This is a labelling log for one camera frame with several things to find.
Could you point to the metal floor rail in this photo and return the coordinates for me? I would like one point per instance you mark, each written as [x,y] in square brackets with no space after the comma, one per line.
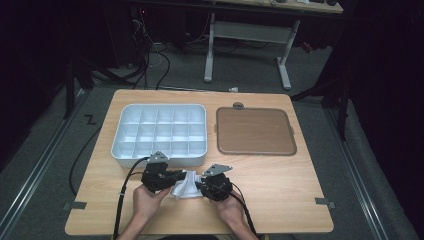
[40,160]
[356,173]

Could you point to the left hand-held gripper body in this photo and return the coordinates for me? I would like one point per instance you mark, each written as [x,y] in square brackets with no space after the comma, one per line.
[156,176]

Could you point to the white compartment organizer box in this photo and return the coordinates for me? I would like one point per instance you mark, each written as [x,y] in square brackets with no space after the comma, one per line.
[160,133]

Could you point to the black metal stand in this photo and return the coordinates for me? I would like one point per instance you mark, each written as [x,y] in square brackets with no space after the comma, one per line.
[343,110]
[70,90]

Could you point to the desk with white legs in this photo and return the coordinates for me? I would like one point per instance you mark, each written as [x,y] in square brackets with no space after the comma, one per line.
[253,32]

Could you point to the person's left hand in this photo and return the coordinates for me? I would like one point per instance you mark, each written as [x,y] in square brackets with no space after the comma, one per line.
[146,203]

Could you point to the white sock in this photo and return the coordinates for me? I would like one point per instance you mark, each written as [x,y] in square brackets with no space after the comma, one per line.
[188,190]

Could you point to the grey round table grommet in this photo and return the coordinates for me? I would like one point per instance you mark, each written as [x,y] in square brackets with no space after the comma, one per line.
[238,106]

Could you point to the person's right hand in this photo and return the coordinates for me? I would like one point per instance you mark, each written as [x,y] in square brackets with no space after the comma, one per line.
[230,210]

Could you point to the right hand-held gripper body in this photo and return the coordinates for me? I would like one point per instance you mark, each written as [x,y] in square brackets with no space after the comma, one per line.
[216,186]

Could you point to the small white floor object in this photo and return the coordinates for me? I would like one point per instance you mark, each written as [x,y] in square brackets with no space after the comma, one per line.
[233,89]

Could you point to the brown tray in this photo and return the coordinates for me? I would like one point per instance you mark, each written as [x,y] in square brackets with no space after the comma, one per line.
[255,131]

